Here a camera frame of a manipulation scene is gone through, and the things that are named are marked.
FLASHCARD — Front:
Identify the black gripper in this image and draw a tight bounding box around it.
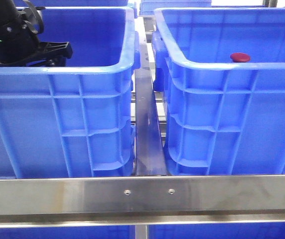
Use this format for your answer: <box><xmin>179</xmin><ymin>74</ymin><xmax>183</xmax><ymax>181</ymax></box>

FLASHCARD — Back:
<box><xmin>0</xmin><ymin>34</ymin><xmax>73</xmax><ymax>67</ymax></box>

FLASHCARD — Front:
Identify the red mushroom push button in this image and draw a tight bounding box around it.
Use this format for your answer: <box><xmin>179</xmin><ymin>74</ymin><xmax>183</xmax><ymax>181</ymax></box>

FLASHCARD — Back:
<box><xmin>230</xmin><ymin>52</ymin><xmax>251</xmax><ymax>63</ymax></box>

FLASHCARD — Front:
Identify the blue bin at left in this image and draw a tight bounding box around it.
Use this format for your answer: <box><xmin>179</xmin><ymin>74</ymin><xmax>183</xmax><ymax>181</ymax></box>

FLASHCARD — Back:
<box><xmin>12</xmin><ymin>0</ymin><xmax>131</xmax><ymax>7</ymax></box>

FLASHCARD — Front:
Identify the blue plastic source bin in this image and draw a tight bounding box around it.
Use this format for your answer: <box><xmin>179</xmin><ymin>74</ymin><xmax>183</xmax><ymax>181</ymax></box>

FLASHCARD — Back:
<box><xmin>0</xmin><ymin>7</ymin><xmax>140</xmax><ymax>179</ymax></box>

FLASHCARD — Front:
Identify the blue bin behind source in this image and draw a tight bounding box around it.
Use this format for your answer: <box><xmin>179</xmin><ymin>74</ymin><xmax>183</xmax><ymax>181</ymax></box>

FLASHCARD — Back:
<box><xmin>140</xmin><ymin>0</ymin><xmax>212</xmax><ymax>15</ymax></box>

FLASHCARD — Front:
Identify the blue bin below left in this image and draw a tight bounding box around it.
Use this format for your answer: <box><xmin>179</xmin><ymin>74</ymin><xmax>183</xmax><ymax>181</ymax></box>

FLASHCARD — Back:
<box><xmin>0</xmin><ymin>226</ymin><xmax>135</xmax><ymax>239</ymax></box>

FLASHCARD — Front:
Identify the blue bin below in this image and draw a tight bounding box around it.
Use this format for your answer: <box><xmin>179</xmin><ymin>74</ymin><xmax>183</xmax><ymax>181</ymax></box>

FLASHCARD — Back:
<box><xmin>0</xmin><ymin>226</ymin><xmax>135</xmax><ymax>239</ymax></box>
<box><xmin>149</xmin><ymin>222</ymin><xmax>285</xmax><ymax>239</ymax></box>

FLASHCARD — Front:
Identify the blue plastic target bin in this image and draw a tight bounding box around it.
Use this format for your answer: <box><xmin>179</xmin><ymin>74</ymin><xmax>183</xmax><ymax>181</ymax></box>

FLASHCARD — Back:
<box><xmin>152</xmin><ymin>7</ymin><xmax>285</xmax><ymax>175</ymax></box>

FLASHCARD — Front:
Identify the blue bin below right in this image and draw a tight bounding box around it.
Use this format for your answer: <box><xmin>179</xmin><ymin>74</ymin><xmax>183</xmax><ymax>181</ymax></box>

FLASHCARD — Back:
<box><xmin>149</xmin><ymin>222</ymin><xmax>285</xmax><ymax>239</ymax></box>

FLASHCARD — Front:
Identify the steel divider rail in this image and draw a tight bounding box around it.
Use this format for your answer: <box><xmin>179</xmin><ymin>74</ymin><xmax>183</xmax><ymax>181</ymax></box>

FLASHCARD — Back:
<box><xmin>135</xmin><ymin>17</ymin><xmax>167</xmax><ymax>176</ymax></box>

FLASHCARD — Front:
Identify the stainless steel front rail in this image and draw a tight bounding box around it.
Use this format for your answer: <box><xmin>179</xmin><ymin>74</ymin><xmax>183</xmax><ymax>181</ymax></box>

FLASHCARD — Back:
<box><xmin>0</xmin><ymin>175</ymin><xmax>285</xmax><ymax>228</ymax></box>

